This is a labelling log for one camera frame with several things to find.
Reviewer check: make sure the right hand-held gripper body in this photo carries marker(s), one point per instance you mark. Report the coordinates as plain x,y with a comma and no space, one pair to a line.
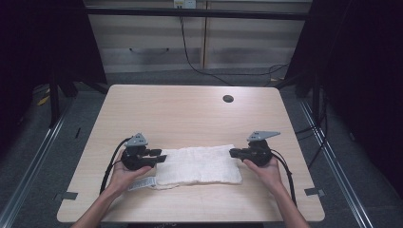
259,150

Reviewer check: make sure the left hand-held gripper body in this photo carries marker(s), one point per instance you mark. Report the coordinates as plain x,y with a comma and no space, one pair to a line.
137,155

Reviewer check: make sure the white muslin cloth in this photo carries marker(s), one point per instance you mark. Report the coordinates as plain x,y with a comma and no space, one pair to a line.
198,164

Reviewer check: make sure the person's right hand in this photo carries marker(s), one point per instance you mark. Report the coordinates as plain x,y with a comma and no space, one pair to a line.
267,172

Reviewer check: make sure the person's left hand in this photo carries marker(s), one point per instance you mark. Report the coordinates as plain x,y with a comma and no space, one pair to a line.
122,179

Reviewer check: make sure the grey tape piece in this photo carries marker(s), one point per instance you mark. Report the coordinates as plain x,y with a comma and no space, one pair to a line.
67,196
314,191

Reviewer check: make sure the black metal stand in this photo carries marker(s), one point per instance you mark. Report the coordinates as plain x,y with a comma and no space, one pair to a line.
54,101

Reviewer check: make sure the yellow floor item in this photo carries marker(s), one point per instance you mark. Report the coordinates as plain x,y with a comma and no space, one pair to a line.
43,100

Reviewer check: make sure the light wooden cabinet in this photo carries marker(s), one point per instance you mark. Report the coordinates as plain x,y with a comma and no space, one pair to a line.
247,41

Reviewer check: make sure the dark curtain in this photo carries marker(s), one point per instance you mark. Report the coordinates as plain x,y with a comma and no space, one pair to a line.
38,47
364,79

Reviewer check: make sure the black horizontal bar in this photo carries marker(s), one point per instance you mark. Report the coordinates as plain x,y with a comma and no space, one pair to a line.
196,13

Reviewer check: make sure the metal floor rail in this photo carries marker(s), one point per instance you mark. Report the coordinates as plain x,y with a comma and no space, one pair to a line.
335,164
31,164

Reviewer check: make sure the white wall socket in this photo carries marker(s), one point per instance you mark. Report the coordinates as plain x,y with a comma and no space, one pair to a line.
184,3

